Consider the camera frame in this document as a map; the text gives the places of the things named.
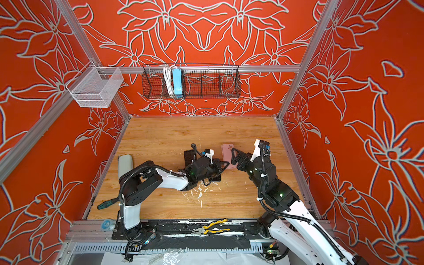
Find white coiled cable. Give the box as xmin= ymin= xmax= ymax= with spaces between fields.
xmin=162 ymin=66 xmax=174 ymax=97

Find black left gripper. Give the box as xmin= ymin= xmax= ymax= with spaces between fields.
xmin=197 ymin=161 xmax=230 ymax=184

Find pale green soap bar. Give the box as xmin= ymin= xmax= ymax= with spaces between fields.
xmin=118 ymin=154 xmax=134 ymax=179

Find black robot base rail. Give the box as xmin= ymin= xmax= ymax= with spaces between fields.
xmin=112 ymin=219 xmax=284 ymax=254

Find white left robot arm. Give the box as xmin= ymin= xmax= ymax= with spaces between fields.
xmin=118 ymin=155 xmax=230 ymax=230

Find black smartphone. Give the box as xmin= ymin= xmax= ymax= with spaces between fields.
xmin=183 ymin=149 xmax=196 ymax=167

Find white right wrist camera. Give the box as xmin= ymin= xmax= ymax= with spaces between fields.
xmin=250 ymin=139 xmax=271 ymax=162

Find pink phone case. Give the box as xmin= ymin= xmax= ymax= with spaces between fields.
xmin=221 ymin=144 xmax=236 ymax=170

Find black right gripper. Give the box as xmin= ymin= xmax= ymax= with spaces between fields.
xmin=235 ymin=146 xmax=268 ymax=193

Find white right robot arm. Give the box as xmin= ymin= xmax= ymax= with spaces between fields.
xmin=231 ymin=147 xmax=367 ymax=265

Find light blue flat box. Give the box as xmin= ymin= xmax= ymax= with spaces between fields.
xmin=172 ymin=68 xmax=183 ymax=97

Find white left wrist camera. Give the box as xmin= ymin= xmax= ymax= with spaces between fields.
xmin=202 ymin=149 xmax=214 ymax=164

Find black wire wall basket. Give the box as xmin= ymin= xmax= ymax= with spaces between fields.
xmin=141 ymin=64 xmax=241 ymax=99

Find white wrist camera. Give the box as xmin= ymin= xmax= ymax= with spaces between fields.
xmin=202 ymin=149 xmax=214 ymax=164
xmin=250 ymin=139 xmax=271 ymax=162

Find clear plastic wall bin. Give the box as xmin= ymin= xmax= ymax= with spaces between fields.
xmin=65 ymin=61 xmax=124 ymax=108

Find blue tape roll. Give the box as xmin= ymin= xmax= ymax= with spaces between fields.
xmin=100 ymin=219 xmax=115 ymax=231

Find yellow handled pliers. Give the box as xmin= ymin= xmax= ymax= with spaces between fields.
xmin=192 ymin=219 xmax=231 ymax=235

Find green handled screwdriver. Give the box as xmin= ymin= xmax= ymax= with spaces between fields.
xmin=97 ymin=197 xmax=120 ymax=210

